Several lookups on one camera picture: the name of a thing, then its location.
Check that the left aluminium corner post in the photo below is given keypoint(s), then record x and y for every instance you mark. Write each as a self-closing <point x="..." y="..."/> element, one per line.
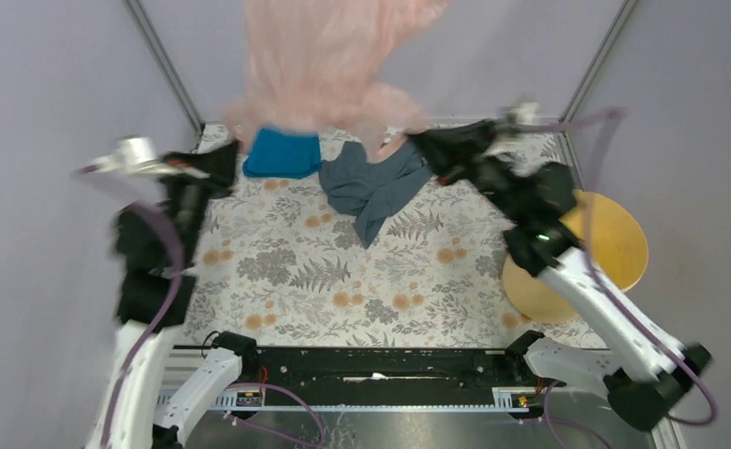
<point x="153" y="42"/>

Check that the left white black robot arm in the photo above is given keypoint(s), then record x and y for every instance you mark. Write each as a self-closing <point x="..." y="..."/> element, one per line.
<point x="157" y="231"/>

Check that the perforated metal cable rail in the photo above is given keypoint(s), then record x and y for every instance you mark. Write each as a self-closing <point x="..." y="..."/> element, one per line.
<point x="456" y="400"/>

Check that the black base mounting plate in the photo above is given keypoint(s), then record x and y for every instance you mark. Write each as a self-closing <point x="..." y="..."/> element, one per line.
<point x="294" y="370"/>

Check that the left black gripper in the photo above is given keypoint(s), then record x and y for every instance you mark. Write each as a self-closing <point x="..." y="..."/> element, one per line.
<point x="220" y="164"/>

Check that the pink plastic trash bag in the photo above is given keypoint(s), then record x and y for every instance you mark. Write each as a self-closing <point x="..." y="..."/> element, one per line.
<point x="314" y="65"/>

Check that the grey crumpled shirt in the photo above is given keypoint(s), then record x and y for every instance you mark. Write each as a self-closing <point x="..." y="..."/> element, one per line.
<point x="372" y="192"/>

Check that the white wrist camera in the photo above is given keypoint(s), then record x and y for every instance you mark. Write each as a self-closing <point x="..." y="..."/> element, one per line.
<point x="514" y="121"/>
<point x="134" y="156"/>

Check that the yellow round trash bin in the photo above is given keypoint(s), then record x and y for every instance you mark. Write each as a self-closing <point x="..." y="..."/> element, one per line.
<point x="618" y="246"/>

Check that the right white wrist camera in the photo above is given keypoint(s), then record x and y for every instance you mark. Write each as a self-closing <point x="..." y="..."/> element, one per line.
<point x="514" y="121"/>

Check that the aluminium corner post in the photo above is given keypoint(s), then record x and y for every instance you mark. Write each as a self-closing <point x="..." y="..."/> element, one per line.
<point x="153" y="42"/>
<point x="614" y="31"/>

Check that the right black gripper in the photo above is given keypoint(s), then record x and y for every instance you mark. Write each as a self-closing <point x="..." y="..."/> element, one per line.
<point x="449" y="152"/>

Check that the floral patterned table mat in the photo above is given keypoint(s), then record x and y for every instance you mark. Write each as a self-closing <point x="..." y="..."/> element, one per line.
<point x="278" y="264"/>

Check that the folded blue cloth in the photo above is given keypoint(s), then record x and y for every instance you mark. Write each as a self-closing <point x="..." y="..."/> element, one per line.
<point x="278" y="154"/>

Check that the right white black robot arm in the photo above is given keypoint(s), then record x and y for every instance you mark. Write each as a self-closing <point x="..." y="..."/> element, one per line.
<point x="648" y="371"/>

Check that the right aluminium corner post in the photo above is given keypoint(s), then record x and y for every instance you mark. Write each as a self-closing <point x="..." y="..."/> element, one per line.
<point x="614" y="31"/>

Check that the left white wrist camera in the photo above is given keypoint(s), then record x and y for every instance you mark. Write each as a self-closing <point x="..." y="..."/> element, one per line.
<point x="134" y="156"/>

